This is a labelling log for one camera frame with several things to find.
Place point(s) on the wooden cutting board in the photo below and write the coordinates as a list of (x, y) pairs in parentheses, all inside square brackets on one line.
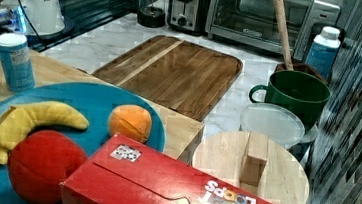
[(182, 76)]

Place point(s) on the orange plush orange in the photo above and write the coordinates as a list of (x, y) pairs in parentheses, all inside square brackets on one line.
[(131, 121)]

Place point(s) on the red Froot Loops cereal box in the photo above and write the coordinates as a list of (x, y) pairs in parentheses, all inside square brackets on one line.
[(123, 171)]

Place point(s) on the wooden jar lid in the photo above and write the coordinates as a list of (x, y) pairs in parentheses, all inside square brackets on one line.
[(283, 181)]

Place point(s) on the silver toaster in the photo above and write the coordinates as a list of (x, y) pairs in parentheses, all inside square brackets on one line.
[(188, 15)]

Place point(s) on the light blue mug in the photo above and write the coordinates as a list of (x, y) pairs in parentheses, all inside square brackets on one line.
[(279, 124)]

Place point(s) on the silver toaster oven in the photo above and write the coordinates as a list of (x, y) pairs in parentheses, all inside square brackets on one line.
[(253, 22)]

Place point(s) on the black french press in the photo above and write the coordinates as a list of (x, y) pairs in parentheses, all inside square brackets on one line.
[(151, 13)]

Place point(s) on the green mug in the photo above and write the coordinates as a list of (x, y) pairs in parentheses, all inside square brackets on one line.
[(302, 94)]

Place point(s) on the brown utensil holder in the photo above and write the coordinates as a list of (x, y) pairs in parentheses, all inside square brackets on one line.
[(304, 68)]

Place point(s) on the blue bottle white cap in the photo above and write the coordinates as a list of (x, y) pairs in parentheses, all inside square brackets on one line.
[(323, 50)]

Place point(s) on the red plush apple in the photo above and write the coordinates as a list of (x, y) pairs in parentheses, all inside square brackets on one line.
[(40, 163)]

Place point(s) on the black paper towel holder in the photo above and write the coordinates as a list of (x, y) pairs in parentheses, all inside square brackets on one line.
[(69, 25)]

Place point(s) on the yellow plush banana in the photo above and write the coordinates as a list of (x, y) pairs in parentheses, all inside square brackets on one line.
[(19, 120)]

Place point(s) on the blue cylindrical can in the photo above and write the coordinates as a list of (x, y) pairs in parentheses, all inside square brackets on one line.
[(16, 64)]

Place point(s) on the blue plate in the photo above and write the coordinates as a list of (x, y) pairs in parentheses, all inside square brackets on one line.
[(95, 102)]

